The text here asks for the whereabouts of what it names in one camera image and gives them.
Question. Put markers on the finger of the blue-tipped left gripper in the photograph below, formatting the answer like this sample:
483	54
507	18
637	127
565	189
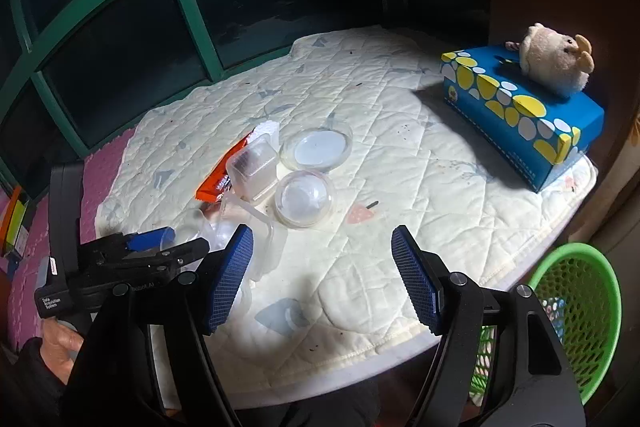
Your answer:
157	239

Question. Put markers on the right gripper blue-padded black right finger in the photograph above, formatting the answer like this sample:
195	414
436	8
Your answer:
530	382

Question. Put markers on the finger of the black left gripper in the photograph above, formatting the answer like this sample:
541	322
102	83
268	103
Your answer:
166	262

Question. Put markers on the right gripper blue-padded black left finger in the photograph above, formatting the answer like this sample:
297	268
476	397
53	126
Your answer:
114	380

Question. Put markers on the orange snack wrapper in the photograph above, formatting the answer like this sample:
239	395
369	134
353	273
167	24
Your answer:
218	180

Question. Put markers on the clear plastic cup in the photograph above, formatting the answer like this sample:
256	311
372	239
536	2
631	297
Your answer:
234	213

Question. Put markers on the clear square plastic box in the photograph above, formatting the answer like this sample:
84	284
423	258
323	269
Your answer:
253	171

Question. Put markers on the clear round capsule half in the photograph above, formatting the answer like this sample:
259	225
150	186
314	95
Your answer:
303	198

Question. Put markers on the clear round lid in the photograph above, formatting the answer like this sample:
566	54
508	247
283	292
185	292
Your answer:
322	148

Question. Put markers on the person's left hand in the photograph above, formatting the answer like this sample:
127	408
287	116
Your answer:
57	345

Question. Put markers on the green plastic mesh basket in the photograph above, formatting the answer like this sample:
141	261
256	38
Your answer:
578	289

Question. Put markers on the cream quilted mat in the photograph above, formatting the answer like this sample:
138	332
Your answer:
335	310

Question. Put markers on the blue yellow dotted tissue box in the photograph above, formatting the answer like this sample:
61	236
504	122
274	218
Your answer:
539	133

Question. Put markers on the beige plush toy animal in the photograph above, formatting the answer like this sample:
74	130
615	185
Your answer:
560	63

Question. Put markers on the green window frame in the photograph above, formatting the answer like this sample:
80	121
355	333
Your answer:
74	73

